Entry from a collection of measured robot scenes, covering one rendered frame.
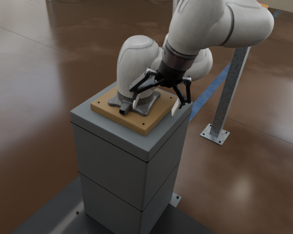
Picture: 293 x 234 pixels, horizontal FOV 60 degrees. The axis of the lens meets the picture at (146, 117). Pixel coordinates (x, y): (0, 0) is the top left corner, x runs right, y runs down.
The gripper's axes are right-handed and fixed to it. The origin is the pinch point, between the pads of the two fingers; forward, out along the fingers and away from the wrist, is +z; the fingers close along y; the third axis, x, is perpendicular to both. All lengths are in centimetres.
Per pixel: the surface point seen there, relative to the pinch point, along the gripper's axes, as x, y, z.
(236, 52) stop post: -88, -66, 26
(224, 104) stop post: -77, -77, 66
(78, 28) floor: -299, 68, 181
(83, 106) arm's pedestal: -16.6, 24.6, 26.0
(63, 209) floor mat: 3, 27, 104
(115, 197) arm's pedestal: 9, 2, 59
